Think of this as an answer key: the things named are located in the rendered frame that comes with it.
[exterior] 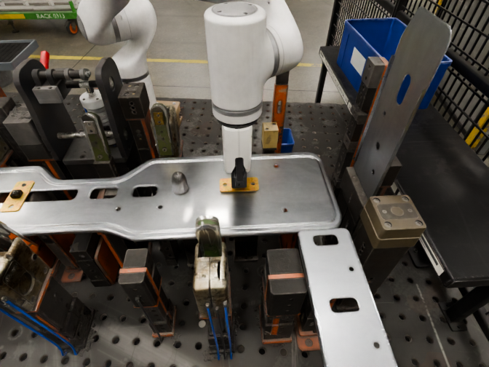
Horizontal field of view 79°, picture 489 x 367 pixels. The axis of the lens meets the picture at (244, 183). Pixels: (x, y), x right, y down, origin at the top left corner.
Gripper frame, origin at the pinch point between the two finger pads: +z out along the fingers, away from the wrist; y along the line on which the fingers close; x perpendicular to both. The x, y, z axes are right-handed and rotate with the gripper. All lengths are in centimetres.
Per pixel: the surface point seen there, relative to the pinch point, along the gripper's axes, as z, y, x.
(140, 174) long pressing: 3.2, -5.1, -22.1
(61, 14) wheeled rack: 80, -362, -198
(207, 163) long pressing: 3.3, -7.8, -7.1
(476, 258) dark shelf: 0.1, 21.4, 38.6
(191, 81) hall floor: 105, -238, -38
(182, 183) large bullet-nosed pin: 0.1, 1.2, -11.6
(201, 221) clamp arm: -8.5, 17.4, -6.3
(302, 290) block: 5.1, 22.9, 9.7
